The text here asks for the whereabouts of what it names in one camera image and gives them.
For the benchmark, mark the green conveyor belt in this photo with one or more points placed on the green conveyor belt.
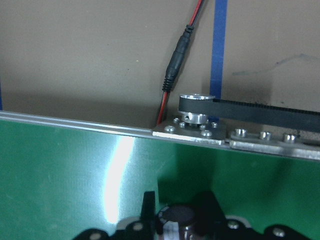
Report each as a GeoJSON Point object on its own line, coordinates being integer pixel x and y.
{"type": "Point", "coordinates": [64, 179]}

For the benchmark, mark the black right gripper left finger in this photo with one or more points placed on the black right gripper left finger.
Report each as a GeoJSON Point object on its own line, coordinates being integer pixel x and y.
{"type": "Point", "coordinates": [148, 208]}

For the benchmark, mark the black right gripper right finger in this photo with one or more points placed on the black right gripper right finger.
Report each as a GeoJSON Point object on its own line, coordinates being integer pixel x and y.
{"type": "Point", "coordinates": [208, 218]}

